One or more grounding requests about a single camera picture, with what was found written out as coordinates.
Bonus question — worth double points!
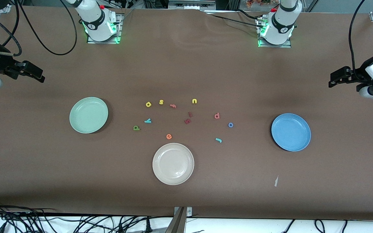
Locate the green plate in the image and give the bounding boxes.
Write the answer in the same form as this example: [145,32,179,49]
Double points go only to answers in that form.
[69,97,109,134]

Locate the blue plate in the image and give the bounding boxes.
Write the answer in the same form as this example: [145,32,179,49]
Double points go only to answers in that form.
[271,113,311,152]

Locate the orange decorative objects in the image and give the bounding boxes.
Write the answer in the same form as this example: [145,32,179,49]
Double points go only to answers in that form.
[246,0,273,7]

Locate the brown table cover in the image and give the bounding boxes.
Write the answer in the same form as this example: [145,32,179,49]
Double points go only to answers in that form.
[0,5,373,221]

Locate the grey metal box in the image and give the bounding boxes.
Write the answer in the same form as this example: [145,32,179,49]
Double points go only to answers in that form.
[168,0,216,10]

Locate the beige plate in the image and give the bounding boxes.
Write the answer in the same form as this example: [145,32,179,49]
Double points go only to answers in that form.
[152,143,195,185]

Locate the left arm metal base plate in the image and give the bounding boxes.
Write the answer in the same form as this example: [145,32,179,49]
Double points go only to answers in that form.
[257,18,292,49]

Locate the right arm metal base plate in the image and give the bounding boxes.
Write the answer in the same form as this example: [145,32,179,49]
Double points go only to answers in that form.
[87,14,123,44]

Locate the thin black base cable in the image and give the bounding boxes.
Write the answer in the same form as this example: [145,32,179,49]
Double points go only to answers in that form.
[237,9,262,21]

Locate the thick black base cable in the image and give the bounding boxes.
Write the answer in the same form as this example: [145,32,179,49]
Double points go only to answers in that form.
[205,12,260,26]

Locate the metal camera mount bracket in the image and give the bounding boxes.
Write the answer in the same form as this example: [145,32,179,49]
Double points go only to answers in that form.
[165,206,193,233]

